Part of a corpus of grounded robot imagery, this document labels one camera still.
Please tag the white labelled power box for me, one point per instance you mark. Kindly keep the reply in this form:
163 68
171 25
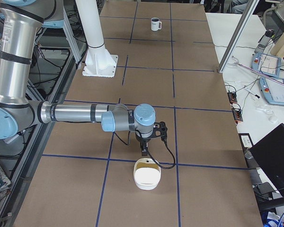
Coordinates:
245 140

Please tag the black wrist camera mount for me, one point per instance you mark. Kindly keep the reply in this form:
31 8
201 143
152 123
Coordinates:
160 130

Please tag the aluminium frame post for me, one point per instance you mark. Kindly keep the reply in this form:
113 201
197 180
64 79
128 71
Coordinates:
248 12

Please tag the long reacher grabber stick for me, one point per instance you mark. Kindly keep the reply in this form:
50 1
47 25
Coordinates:
236 62

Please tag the white pillar with base plate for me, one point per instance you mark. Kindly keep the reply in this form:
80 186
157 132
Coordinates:
99 62

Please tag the lower blue teach pendant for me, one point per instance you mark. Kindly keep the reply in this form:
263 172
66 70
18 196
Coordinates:
272 91

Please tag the grey water bottle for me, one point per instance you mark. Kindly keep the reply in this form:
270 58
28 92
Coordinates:
264 40

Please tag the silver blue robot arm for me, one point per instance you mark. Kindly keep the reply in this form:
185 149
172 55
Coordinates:
23 18

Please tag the white ribbed HOME mug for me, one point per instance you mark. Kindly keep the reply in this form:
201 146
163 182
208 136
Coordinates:
156 24

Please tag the white oval container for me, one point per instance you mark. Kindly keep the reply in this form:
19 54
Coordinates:
146 174

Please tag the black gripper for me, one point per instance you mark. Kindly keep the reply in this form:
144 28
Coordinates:
142 140

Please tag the upper blue teach pendant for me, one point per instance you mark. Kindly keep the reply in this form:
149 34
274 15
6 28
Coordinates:
266 64

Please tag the black laptop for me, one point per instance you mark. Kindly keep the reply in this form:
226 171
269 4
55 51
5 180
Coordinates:
269 154

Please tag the blue teach pendant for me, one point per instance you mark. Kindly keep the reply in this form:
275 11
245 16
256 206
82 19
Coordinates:
266 64
272 91

